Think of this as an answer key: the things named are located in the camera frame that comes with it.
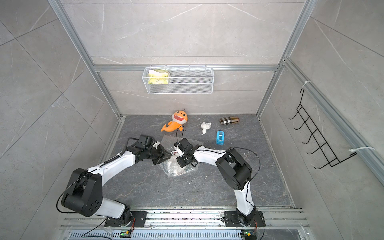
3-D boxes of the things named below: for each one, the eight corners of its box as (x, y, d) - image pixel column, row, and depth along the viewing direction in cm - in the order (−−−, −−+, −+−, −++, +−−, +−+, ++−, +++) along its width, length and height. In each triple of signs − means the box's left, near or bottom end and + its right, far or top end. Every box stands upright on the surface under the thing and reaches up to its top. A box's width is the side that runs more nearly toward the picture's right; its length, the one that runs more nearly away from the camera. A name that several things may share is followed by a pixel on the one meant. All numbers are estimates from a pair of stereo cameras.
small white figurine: (197, 131, 112) (197, 128, 110) (204, 122, 118) (204, 119, 116) (205, 134, 110) (205, 132, 108) (211, 125, 115) (212, 123, 113)
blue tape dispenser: (216, 144, 105) (216, 141, 101) (216, 133, 111) (216, 130, 108) (223, 145, 104) (224, 142, 101) (223, 134, 111) (224, 130, 108)
